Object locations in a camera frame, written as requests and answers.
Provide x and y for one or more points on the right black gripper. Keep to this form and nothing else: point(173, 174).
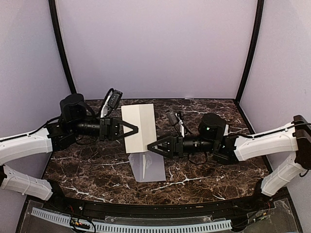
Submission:
point(175, 147)

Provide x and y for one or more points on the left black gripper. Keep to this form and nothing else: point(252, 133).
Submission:
point(109, 128)

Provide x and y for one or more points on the grey envelope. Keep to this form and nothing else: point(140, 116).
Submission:
point(155, 168)

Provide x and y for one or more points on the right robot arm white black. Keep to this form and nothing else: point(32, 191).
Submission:
point(294, 137)

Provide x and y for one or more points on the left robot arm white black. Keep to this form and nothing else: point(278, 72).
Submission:
point(77, 118)

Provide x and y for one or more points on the white sticker sheet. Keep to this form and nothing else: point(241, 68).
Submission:
point(226, 130)

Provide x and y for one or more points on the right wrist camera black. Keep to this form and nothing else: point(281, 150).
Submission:
point(172, 117)

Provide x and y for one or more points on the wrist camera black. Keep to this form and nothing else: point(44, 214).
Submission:
point(115, 99)
point(172, 117)

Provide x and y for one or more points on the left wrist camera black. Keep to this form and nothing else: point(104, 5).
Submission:
point(115, 99)

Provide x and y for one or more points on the black front table rail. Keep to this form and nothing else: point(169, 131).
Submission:
point(99, 210)

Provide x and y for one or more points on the white slotted cable duct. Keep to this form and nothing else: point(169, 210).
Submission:
point(131, 226)

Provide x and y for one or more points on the left black frame post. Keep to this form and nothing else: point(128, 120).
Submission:
point(61, 46)

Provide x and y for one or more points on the black frame post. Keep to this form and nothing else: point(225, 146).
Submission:
point(251, 51)
point(61, 46)

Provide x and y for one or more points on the right black frame post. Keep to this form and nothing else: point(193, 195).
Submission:
point(251, 51)

